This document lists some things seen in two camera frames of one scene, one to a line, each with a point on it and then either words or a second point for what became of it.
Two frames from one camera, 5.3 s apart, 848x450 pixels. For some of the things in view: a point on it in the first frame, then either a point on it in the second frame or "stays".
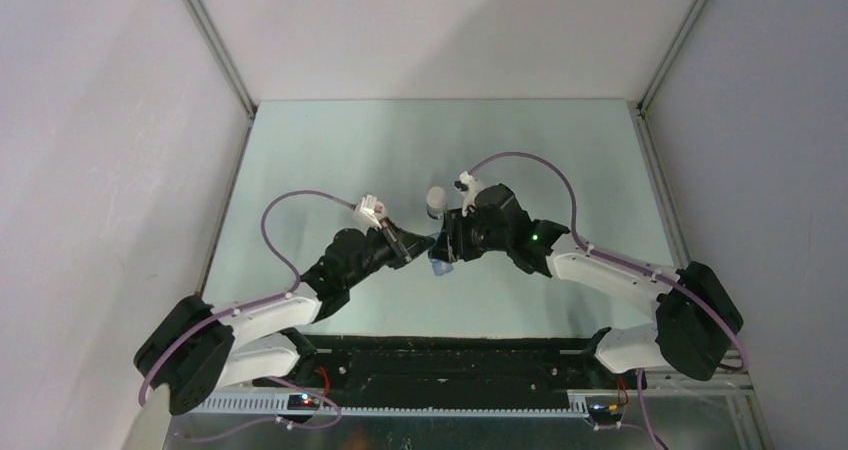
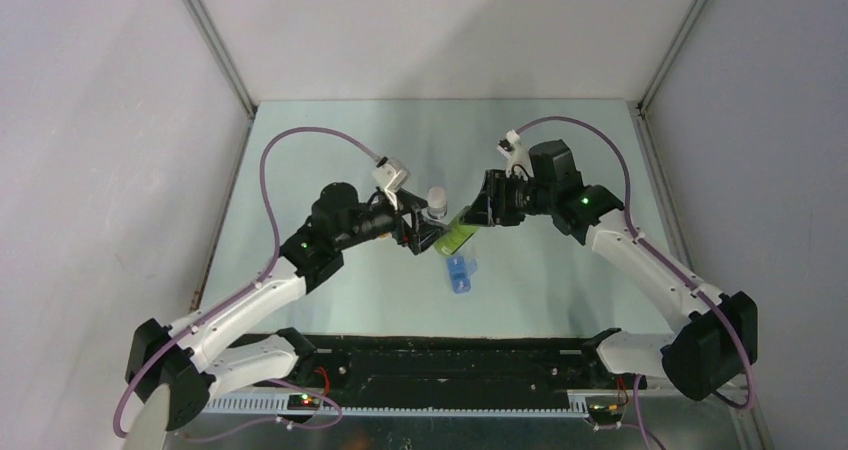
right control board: (604, 412) stays
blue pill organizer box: (441, 267) → (461, 269)
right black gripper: (452, 244) → (491, 207)
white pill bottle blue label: (436, 202) stays
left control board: (302, 402) stays
